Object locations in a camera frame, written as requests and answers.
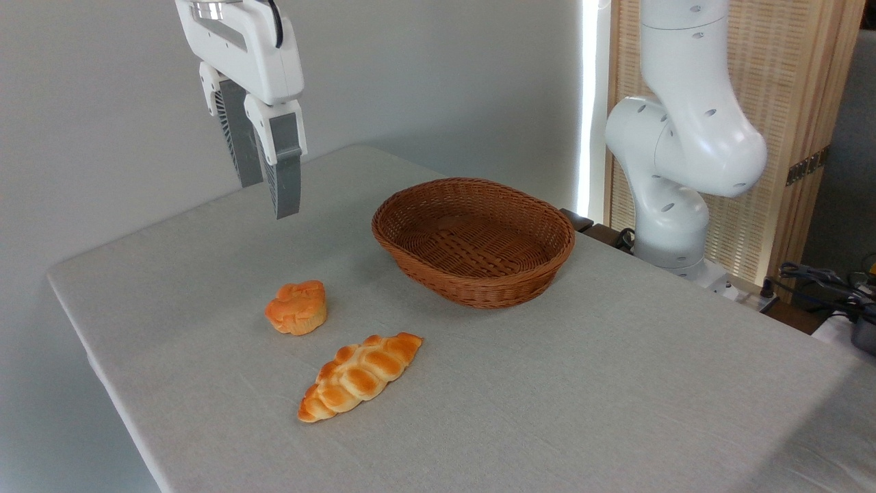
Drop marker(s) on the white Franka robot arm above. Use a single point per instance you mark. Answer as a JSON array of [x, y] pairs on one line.
[[691, 137]]

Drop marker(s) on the wooden slatted screen panel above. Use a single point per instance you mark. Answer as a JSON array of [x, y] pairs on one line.
[[794, 68]]

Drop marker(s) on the grey tablecloth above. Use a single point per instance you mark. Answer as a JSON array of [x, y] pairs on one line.
[[547, 397]]

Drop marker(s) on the dark metal screen hinge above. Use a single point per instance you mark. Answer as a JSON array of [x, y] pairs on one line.
[[807, 166]]

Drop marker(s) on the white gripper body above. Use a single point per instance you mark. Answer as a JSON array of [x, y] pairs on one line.
[[253, 51]]

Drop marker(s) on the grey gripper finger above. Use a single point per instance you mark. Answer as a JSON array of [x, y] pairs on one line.
[[236, 130], [286, 171]]

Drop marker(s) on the braided golden bread loaf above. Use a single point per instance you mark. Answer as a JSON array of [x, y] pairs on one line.
[[359, 376]]

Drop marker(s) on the brown wicker basket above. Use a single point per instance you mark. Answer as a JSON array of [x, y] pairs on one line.
[[472, 274]]

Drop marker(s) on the grey metal object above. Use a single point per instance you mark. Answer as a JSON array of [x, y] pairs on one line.
[[866, 335]]

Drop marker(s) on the muffin-shaped orange bread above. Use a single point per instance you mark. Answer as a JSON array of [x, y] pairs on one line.
[[298, 308]]

